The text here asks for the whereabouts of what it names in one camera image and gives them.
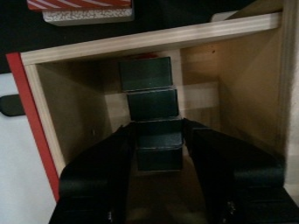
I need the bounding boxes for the black drawer knob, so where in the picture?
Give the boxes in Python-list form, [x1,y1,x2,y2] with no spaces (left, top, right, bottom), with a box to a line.
[0,94,26,118]

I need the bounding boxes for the wooden drawer with red front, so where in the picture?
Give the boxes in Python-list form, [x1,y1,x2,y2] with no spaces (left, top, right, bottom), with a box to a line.
[4,11,289,224]

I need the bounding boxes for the black foam blocks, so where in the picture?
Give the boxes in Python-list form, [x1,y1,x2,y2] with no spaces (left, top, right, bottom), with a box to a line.
[117,56,184,172]

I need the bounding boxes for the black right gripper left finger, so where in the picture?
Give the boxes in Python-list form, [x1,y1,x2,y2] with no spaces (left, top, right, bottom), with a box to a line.
[48,122,137,224]

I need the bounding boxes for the red white patterned box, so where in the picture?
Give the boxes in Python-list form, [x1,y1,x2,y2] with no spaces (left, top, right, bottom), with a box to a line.
[25,0,136,27]

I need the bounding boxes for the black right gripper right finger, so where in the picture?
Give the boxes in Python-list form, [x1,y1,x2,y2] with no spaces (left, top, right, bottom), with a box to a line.
[181,117,299,224]

